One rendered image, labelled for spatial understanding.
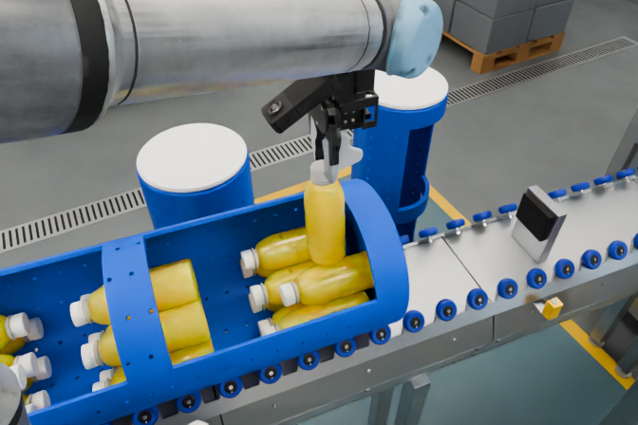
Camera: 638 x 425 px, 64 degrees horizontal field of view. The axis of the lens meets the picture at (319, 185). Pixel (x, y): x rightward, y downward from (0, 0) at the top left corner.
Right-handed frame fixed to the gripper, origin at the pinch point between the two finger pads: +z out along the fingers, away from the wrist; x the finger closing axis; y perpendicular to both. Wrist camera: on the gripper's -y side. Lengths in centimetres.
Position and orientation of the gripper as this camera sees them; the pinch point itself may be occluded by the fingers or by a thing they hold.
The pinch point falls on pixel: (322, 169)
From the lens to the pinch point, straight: 81.4
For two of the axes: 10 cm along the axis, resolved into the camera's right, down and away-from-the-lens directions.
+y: 9.3, -2.4, 2.6
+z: 0.0, 7.5, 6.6
